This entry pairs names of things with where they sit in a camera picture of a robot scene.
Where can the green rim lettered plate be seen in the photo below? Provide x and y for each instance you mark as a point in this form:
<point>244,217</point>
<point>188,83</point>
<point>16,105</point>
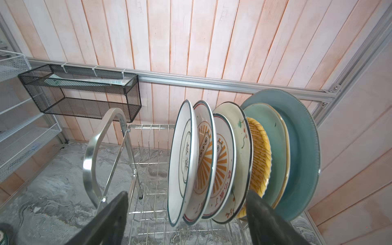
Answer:
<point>7,234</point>

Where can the white wire wall shelf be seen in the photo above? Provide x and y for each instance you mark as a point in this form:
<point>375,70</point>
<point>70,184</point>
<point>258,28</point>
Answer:
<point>24,128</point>

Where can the grey green plate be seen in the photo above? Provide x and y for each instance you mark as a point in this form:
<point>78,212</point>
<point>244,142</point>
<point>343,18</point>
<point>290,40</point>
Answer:
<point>305,149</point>

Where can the steel wire dish rack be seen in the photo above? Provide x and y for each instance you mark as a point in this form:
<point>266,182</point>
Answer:
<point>145,218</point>

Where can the yellow woven plate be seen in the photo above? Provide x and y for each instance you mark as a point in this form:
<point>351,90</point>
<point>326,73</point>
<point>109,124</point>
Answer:
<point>262,161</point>

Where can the cream floral plate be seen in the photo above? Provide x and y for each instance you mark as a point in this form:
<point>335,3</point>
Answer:
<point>244,161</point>

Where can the light teal flower plate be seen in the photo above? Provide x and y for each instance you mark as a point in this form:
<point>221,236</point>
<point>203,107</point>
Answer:
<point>277,133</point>

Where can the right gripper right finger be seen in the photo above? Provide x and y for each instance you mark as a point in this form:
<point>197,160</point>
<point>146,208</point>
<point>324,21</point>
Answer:
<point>266,226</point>

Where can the white plate black clover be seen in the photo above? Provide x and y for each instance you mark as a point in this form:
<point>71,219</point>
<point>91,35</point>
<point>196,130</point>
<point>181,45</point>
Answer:
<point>182,164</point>

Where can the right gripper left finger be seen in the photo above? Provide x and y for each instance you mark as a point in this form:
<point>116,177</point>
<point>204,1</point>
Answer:
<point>108,227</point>

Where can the aluminium frame rail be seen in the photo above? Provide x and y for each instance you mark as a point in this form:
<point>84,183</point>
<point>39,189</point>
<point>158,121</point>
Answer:
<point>215,49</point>

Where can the black mesh wall basket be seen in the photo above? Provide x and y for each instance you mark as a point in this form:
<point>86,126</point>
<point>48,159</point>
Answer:
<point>82,92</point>

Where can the orange sunburst plate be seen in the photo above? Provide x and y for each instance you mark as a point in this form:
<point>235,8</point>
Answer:
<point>225,167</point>
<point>207,158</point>

